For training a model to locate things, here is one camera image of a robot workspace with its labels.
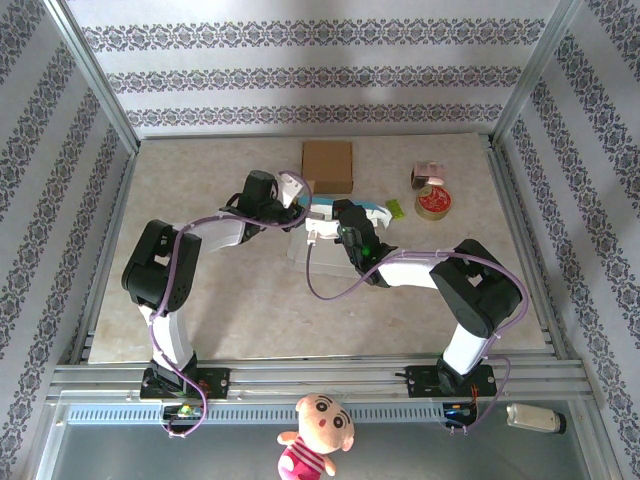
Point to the white and teal paper box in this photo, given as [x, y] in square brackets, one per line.
[320, 257]

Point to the brown cardboard box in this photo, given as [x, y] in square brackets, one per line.
[327, 165]

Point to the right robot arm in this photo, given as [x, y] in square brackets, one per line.
[475, 295]

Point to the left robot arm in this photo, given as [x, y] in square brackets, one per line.
[160, 280]

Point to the small pink box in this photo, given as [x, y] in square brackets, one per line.
[427, 174]

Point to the green toy brick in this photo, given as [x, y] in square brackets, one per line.
[395, 208]

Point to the round gold tin red lid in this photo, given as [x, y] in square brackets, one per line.
[434, 202]

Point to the plush doll striped shirt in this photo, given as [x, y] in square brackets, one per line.
[320, 425]

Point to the silver cylindrical device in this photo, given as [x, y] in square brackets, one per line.
[532, 417]

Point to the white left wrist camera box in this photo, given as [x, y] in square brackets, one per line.
[289, 192]

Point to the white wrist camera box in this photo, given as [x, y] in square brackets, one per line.
[325, 228]
[289, 192]

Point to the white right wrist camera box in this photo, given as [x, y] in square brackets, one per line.
[325, 228]

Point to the thin aluminium wall rail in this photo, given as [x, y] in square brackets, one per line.
[225, 135]

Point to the long aluminium base rail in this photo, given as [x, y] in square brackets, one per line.
[320, 375]

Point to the aluminium right side rail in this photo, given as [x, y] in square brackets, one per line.
[502, 175]

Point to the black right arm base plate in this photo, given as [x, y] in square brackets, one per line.
[422, 382]

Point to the aluminium left side rail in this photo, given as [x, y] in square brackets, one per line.
[107, 250]

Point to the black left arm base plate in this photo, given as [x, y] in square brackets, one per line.
[220, 382]

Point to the aluminium left frame post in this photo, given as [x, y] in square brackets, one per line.
[95, 80]

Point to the aluminium frame post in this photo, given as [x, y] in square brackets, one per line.
[95, 80]
[530, 75]

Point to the aluminium right frame post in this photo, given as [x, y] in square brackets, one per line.
[530, 75]

